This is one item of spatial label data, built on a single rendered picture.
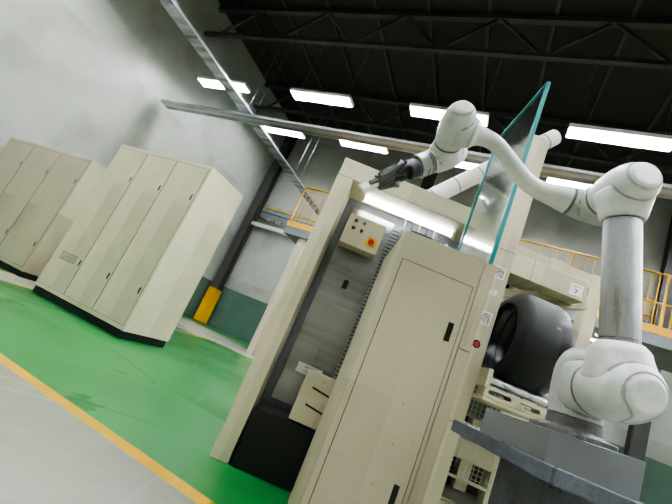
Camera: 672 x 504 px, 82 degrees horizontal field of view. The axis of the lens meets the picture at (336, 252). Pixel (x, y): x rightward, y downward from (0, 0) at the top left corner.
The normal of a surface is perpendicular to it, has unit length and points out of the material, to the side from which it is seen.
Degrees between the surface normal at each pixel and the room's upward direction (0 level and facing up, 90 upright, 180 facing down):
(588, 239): 90
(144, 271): 90
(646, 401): 96
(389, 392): 90
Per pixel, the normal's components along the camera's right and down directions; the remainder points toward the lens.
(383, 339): 0.05, -0.24
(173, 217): -0.29, -0.37
